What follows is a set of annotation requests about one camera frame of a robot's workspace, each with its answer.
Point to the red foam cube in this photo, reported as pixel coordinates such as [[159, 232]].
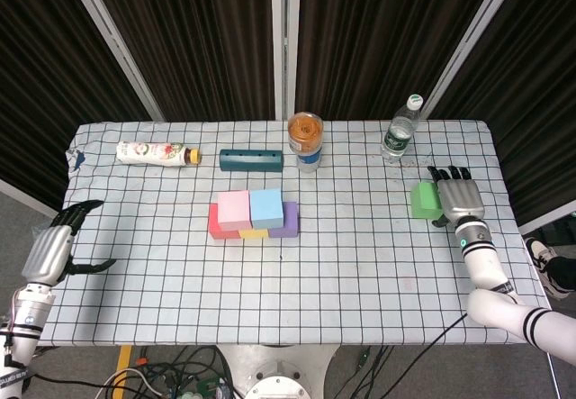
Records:
[[220, 232]]

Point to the white partition base rail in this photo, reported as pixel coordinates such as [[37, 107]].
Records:
[[549, 221]]

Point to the clear jar of rubber bands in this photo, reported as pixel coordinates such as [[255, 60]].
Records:
[[306, 131]]

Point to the white black-checked tablecloth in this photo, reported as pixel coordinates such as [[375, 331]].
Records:
[[270, 300]]

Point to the light blue foam cube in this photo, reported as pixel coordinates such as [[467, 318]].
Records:
[[266, 207]]

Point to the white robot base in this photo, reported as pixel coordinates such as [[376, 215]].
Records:
[[274, 372]]

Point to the green foam cube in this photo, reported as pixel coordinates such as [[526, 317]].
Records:
[[425, 201]]

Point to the purple foam cube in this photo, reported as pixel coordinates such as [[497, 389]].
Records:
[[290, 221]]

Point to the white black sneaker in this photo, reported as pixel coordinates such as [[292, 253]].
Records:
[[537, 250]]

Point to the white partition frame post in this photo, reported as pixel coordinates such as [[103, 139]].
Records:
[[470, 43], [115, 43], [284, 43]]

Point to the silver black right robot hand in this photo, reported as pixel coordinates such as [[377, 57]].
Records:
[[461, 198]]

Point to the teal half-round block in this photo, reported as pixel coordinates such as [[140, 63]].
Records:
[[249, 161]]

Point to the yellow foam cube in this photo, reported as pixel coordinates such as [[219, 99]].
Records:
[[254, 234]]

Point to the pink foam cube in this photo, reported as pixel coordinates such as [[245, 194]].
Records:
[[234, 210]]

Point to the clear green-label water bottle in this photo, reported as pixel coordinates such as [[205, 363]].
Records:
[[398, 135]]

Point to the white yellow-capped drink bottle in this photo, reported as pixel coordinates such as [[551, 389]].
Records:
[[153, 152]]

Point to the dark pleated partition panel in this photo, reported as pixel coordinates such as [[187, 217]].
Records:
[[531, 102], [193, 43], [382, 34], [45, 79]]

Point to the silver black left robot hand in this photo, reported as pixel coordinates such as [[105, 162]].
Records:
[[47, 255]]

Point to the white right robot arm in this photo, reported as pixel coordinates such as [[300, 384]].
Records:
[[495, 300]]

